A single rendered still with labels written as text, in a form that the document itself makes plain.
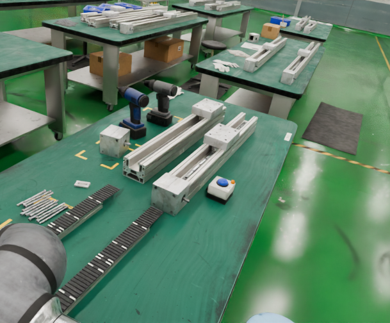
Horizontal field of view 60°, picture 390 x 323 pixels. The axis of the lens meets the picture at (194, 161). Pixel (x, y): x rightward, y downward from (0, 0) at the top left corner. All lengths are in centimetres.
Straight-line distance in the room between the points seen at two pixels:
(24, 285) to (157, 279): 50
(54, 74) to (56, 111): 32
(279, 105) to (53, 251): 250
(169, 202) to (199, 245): 18
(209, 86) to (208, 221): 198
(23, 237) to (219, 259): 63
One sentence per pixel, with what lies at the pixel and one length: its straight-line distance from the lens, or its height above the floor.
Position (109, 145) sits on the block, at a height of 83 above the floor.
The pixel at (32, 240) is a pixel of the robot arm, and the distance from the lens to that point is 60.
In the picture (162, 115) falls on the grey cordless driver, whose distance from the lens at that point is 176.
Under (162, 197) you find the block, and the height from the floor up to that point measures 84.
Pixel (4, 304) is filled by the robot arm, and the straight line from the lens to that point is 54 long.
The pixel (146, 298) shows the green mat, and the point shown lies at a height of 78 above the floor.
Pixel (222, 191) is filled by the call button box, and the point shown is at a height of 84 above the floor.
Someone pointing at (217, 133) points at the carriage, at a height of 90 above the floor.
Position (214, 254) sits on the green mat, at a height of 78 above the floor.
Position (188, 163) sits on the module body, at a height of 86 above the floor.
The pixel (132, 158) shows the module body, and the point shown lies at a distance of 132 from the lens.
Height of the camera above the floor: 155
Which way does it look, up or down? 31 degrees down
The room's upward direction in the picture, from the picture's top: 10 degrees clockwise
